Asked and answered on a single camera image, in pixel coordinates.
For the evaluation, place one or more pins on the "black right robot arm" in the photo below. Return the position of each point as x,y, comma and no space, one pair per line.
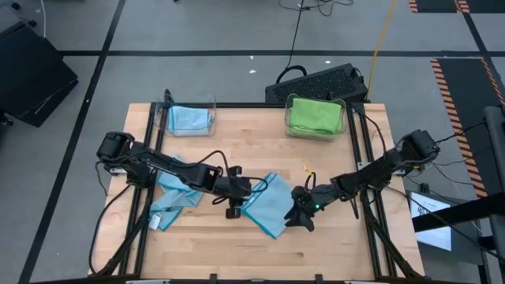
375,169

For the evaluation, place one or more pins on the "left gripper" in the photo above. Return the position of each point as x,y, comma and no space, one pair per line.
234,185

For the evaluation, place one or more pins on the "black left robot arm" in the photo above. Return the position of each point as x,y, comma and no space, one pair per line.
177,169

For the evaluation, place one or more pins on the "white paper hang tag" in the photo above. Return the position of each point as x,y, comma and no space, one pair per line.
155,222

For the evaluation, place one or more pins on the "grey metal post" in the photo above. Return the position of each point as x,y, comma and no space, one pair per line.
495,158

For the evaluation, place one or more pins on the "black metal beam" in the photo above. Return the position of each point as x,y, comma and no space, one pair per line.
453,215

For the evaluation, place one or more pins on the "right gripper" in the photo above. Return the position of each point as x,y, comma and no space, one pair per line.
311,197

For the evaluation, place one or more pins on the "clear plastic basket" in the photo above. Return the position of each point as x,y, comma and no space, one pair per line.
213,114
344,118

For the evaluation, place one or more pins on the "silver mounting plate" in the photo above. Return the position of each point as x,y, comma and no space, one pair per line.
117,170
361,165

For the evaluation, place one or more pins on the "black mat with orange stripes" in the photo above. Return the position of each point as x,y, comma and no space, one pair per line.
465,102
438,4

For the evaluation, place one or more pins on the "silver metal bracket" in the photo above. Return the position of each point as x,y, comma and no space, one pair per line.
148,282
362,282

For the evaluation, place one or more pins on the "black equipment case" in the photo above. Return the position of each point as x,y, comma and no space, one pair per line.
31,79

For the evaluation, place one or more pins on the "black perforated computer case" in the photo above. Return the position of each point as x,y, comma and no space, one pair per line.
315,84

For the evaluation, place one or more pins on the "black power adapter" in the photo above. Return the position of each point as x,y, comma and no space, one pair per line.
425,188

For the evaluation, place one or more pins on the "blue microfiber towel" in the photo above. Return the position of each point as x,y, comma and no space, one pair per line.
187,118
268,205
173,197

